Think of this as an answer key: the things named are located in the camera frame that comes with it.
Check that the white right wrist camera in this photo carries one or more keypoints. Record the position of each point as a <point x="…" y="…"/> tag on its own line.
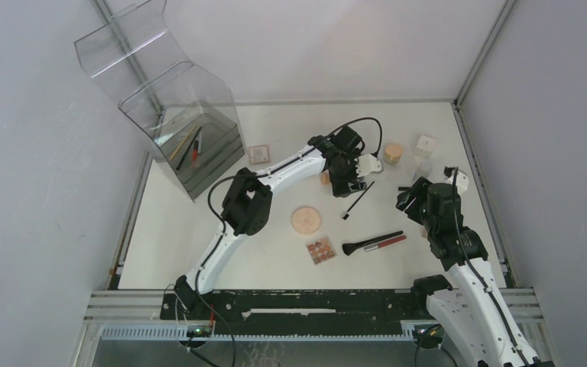
<point x="454" y="176"/>

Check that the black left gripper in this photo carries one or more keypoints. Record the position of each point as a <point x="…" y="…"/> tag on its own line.
<point x="341" y="187"/>

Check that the round beige sponge lower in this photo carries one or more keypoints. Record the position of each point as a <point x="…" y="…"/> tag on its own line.
<point x="306" y="220"/>

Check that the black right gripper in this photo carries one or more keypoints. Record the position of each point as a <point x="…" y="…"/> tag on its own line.
<point x="419" y="189"/>

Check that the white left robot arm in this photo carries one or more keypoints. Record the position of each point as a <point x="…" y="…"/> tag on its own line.
<point x="247" y="204"/>

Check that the clear acrylic makeup organizer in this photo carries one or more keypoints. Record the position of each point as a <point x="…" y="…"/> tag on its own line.
<point x="136" y="61"/>

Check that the thin black liner brush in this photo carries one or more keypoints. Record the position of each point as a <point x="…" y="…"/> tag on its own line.
<point x="186" y="154"/>

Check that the black brow comb brush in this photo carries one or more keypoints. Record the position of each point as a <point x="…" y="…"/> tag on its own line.
<point x="346" y="214"/>

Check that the black powder brush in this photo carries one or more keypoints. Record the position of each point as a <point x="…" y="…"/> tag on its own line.
<point x="350" y="247"/>

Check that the cream jar gold lid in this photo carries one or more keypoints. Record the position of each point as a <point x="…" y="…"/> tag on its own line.
<point x="392" y="153"/>

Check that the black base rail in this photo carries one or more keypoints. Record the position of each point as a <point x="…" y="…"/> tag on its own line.
<point x="299" y="313"/>

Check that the red silver lip gloss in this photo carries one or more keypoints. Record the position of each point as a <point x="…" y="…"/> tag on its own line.
<point x="385" y="243"/>

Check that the red lip pencil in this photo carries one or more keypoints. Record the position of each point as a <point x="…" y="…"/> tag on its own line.
<point x="196" y="146"/>

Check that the clear liquid bottle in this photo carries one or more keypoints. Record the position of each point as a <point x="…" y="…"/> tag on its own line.
<point x="422" y="155"/>

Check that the eyeshadow palette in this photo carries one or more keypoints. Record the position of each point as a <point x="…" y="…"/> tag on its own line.
<point x="321" y="250"/>

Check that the small square pink compact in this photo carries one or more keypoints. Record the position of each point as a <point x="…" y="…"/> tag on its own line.
<point x="259" y="154"/>

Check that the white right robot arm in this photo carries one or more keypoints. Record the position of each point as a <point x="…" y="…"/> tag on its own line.
<point x="466" y="301"/>

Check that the wooden handle brush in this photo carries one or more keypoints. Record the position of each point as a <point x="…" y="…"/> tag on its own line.
<point x="182" y="142"/>

